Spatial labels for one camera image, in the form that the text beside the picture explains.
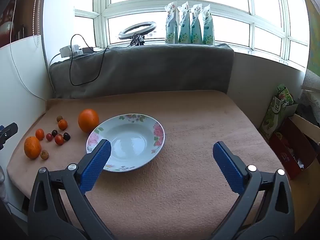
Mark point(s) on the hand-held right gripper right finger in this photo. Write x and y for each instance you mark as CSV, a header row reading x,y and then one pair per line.
x,y
228,167

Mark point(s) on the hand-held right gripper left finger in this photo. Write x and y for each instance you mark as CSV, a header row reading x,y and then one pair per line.
x,y
96,165

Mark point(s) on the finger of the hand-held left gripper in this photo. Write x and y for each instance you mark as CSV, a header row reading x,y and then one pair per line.
x,y
8,130

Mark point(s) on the large speckled orange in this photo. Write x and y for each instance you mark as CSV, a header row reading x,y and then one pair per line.
x,y
32,147

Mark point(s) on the small tangerine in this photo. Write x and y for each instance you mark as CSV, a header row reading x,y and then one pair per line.
x,y
62,124
39,134

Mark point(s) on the floral white plate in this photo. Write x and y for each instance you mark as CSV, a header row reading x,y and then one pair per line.
x,y
130,140

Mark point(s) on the large smooth orange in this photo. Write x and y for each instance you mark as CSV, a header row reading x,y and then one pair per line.
x,y
88,120

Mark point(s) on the dark red cherry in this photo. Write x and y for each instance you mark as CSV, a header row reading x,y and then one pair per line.
x,y
54,132
66,136

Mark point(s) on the red cherry tomato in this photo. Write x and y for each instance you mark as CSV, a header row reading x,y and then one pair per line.
x,y
49,136
59,139

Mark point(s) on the brown longan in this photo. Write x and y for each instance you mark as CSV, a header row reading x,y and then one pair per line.
x,y
44,154
59,118

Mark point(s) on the white side panel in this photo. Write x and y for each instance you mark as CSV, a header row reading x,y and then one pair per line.
x,y
22,80

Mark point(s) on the red cardboard box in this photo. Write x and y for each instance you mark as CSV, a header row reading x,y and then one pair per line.
x,y
290,140

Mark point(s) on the white power strip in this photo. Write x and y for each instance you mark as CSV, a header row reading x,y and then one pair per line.
x,y
66,51

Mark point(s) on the grey blanket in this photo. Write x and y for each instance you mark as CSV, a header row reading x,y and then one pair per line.
x,y
150,67

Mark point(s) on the grey charger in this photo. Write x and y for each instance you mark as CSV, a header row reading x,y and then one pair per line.
x,y
87,50

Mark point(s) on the white patterned cloth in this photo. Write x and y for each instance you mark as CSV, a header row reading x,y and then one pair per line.
x,y
310,85

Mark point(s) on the black light stand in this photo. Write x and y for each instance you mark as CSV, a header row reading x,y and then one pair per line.
x,y
137,40

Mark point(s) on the white window frame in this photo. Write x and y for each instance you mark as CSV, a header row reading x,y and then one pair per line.
x,y
100,5

